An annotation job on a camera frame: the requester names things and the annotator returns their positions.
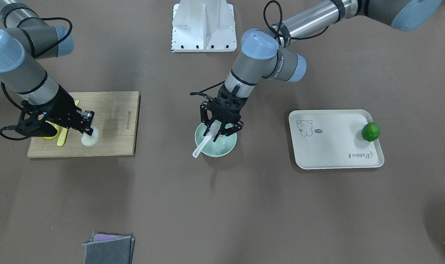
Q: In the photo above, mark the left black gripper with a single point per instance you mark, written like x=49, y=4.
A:
x=205, y=113

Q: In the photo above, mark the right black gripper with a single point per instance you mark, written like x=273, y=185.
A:
x=65, y=106

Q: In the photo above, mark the white ceramic spoon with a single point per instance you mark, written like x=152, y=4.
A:
x=198, y=150

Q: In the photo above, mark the white steamed bun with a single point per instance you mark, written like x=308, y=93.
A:
x=91, y=140

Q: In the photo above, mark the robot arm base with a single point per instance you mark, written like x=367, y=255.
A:
x=203, y=26

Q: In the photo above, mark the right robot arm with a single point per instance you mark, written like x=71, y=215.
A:
x=25, y=38

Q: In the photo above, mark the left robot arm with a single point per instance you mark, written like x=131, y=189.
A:
x=264, y=53

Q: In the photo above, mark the mint green bowl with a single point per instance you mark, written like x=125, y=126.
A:
x=221, y=147

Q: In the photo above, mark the lemon slice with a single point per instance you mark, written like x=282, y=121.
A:
x=53, y=133

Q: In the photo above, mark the bamboo cutting board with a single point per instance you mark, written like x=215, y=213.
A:
x=116, y=118

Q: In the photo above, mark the cream rectangular tray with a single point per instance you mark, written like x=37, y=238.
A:
x=331, y=139

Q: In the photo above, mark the grey folded cloth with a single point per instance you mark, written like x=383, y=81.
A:
x=109, y=249

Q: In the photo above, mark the green lime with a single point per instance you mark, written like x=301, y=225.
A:
x=370, y=132

